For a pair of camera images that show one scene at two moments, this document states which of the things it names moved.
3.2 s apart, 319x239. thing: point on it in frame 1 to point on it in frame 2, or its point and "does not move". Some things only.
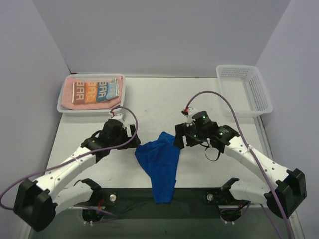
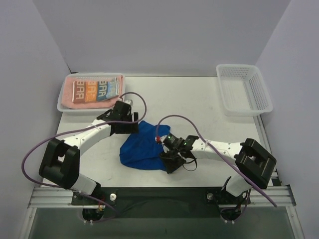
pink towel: (67, 89) does not move
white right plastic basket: (244, 87) does not move
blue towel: (160, 158) to (141, 151)
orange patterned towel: (89, 91) does not move
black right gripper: (179, 136) to (171, 156)
